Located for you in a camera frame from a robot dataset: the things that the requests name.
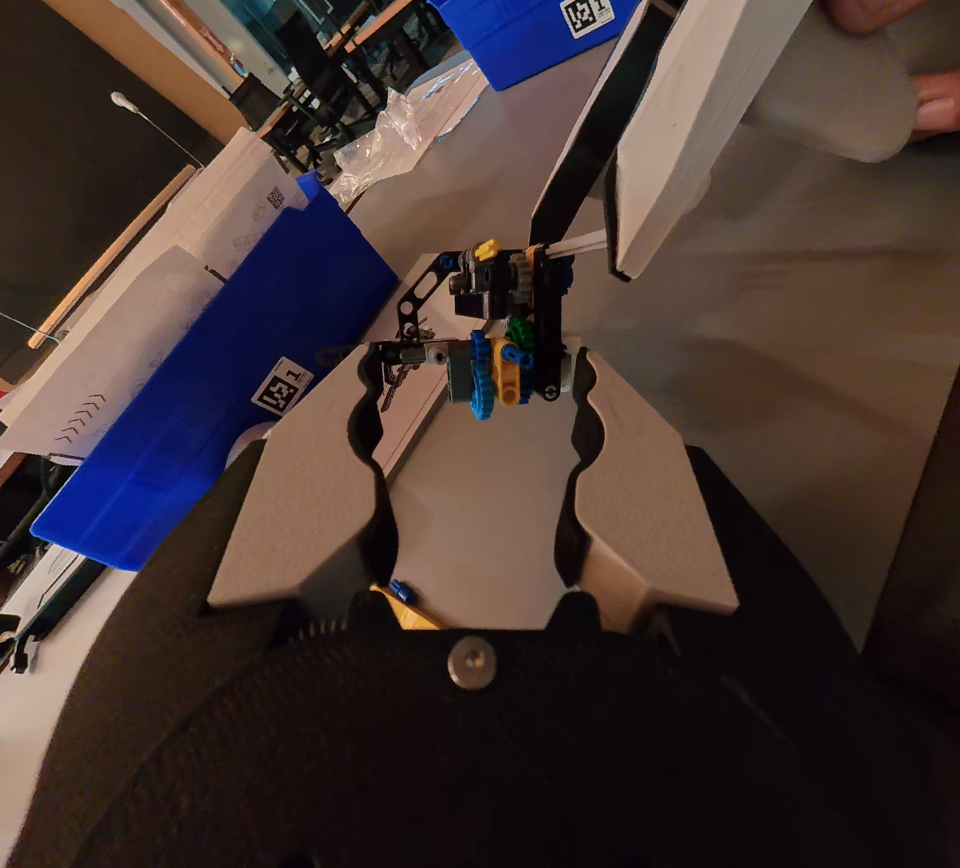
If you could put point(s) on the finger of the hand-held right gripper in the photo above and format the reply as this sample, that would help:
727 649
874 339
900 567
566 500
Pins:
697 95
577 170

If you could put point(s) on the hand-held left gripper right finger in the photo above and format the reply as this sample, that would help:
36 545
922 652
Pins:
652 508

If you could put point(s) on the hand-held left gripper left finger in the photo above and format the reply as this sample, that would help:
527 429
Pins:
300 493

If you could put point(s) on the lego technic gear assembly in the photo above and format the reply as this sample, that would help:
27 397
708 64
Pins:
551 313

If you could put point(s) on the blue bin with paper bags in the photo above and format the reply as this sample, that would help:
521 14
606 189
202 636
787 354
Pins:
187 395

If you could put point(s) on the clear plastic bag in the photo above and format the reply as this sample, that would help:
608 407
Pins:
390 132

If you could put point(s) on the white paper sheets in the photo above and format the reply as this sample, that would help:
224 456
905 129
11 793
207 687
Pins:
97 358

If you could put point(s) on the black chair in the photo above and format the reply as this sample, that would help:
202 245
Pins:
330 72

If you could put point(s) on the thin white-tipped rod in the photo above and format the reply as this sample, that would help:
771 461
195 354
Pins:
150 125

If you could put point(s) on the black panel with wooden frame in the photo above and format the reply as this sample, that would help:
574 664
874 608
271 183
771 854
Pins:
75 170

